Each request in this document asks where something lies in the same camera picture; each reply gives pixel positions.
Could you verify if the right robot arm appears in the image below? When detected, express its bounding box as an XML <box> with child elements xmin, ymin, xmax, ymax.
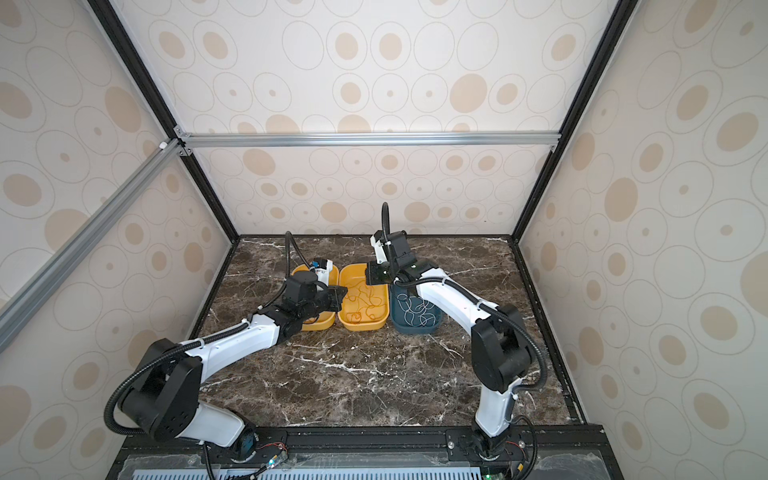
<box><xmin>366</xmin><ymin>230</ymin><xmax>548</xmax><ymax>439</ymax></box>

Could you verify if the middle yellow plastic tray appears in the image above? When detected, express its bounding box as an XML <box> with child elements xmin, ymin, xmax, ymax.
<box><xmin>338</xmin><ymin>263</ymin><xmax>390</xmax><ymax>331</ymax></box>

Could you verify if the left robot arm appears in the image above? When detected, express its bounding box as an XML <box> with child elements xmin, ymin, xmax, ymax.
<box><xmin>103</xmin><ymin>271</ymin><xmax>348</xmax><ymax>459</ymax></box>

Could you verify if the aluminium rail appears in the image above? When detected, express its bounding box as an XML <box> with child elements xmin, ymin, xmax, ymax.
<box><xmin>1</xmin><ymin>138</ymin><xmax>181</xmax><ymax>350</ymax></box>
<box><xmin>175</xmin><ymin>131</ymin><xmax>561</xmax><ymax>148</ymax></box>

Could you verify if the orange cable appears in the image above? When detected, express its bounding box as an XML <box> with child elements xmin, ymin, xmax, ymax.
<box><xmin>346</xmin><ymin>284</ymin><xmax>388</xmax><ymax>325</ymax></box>

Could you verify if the white cable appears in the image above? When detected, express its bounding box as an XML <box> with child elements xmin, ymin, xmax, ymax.
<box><xmin>397</xmin><ymin>291</ymin><xmax>439</xmax><ymax>328</ymax></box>

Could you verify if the black corner post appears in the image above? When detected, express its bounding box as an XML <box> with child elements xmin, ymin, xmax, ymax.
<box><xmin>87</xmin><ymin>0</ymin><xmax>240</xmax><ymax>243</ymax></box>
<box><xmin>511</xmin><ymin>0</ymin><xmax>639</xmax><ymax>246</ymax></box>

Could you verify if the right arm black hose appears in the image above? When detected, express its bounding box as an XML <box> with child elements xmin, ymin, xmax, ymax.
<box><xmin>380</xmin><ymin>201</ymin><xmax>550</xmax><ymax>394</ymax></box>

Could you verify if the back aluminium rail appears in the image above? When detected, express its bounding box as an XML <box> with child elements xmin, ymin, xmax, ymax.
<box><xmin>175</xmin><ymin>131</ymin><xmax>561</xmax><ymax>148</ymax></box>

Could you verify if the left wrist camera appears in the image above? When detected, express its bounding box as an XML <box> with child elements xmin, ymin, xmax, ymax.
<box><xmin>310</xmin><ymin>258</ymin><xmax>334</xmax><ymax>285</ymax></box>

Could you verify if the left arm black hose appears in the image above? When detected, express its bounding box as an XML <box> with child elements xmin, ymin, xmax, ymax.
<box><xmin>103</xmin><ymin>231</ymin><xmax>313</xmax><ymax>437</ymax></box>

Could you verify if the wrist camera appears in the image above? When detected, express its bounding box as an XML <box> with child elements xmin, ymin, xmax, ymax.
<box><xmin>370</xmin><ymin>230</ymin><xmax>389</xmax><ymax>264</ymax></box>
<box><xmin>310</xmin><ymin>258</ymin><xmax>334</xmax><ymax>285</ymax></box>

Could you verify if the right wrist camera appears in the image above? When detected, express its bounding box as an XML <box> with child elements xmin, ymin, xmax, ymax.
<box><xmin>370</xmin><ymin>230</ymin><xmax>389</xmax><ymax>264</ymax></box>

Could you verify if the left aluminium rail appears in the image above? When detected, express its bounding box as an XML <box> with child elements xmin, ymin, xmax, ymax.
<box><xmin>1</xmin><ymin>138</ymin><xmax>181</xmax><ymax>350</ymax></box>

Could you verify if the yellow plastic tray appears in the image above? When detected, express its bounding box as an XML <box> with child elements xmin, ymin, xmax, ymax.
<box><xmin>338</xmin><ymin>263</ymin><xmax>390</xmax><ymax>331</ymax></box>
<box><xmin>302</xmin><ymin>263</ymin><xmax>340</xmax><ymax>331</ymax></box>

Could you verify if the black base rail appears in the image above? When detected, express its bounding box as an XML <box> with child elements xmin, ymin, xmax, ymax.
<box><xmin>107</xmin><ymin>425</ymin><xmax>623</xmax><ymax>479</ymax></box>

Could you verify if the arm black hose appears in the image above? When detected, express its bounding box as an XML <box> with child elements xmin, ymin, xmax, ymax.
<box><xmin>380</xmin><ymin>201</ymin><xmax>550</xmax><ymax>394</ymax></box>
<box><xmin>103</xmin><ymin>231</ymin><xmax>313</xmax><ymax>437</ymax></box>

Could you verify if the left yellow plastic tray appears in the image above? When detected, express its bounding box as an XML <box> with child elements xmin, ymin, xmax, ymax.
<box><xmin>302</xmin><ymin>263</ymin><xmax>340</xmax><ymax>331</ymax></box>

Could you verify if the left black corner post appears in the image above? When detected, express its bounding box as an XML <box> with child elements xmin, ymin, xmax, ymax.
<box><xmin>87</xmin><ymin>0</ymin><xmax>240</xmax><ymax>243</ymax></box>

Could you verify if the teal plastic tray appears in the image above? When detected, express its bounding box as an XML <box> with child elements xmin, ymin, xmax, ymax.
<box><xmin>390</xmin><ymin>284</ymin><xmax>446</xmax><ymax>335</ymax></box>

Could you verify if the right black corner post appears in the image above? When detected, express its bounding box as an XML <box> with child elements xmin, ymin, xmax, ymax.
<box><xmin>511</xmin><ymin>0</ymin><xmax>639</xmax><ymax>246</ymax></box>

